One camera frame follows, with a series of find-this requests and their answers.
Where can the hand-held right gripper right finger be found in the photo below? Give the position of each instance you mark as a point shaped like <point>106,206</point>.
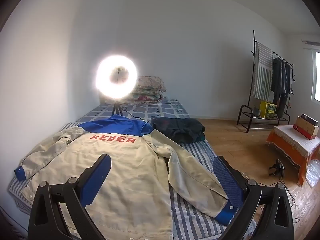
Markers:
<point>228,180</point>

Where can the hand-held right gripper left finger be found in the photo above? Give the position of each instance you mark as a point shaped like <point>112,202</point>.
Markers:
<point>97,180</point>

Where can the beige and blue jacket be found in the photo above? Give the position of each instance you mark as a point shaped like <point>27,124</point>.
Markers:
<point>130,167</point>

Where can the dark hanging clothes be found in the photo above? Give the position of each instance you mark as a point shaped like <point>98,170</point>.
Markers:
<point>280,80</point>

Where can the black clothes rack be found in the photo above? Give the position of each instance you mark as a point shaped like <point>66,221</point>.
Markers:
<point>254,45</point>

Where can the blue white striped quilt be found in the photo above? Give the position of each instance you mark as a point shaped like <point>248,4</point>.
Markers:
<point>197,152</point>

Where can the black device on floor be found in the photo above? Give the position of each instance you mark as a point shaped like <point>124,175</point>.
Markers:
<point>278,167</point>

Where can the black tripod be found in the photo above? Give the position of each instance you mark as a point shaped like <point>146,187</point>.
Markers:
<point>116,108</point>

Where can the white lace table cover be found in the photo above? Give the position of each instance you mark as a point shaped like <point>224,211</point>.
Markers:
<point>292,137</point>

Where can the yellow crate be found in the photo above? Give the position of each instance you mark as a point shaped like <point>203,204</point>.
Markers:
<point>267,110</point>

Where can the clear plastic wrap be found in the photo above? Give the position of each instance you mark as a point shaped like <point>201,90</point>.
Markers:
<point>313,175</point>

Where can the red box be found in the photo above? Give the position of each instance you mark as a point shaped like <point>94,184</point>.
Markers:
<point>301,131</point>

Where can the blue patterned bedsheet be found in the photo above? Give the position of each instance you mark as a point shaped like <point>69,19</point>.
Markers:
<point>165,110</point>

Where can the stacked red and tan boxes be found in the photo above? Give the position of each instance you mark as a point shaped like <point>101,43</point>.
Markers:
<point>308,128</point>

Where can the folded floral quilt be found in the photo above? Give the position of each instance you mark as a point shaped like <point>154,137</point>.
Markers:
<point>150,83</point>
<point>146,96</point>

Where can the dark flat box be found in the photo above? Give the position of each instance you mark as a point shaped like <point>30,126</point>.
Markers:
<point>310,119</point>

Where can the striped hanging towel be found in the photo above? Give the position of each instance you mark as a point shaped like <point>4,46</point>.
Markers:
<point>262,75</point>

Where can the window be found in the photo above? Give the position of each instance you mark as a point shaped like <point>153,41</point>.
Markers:
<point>317,80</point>

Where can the white curtain rail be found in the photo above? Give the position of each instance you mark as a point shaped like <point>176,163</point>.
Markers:
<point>311,42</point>

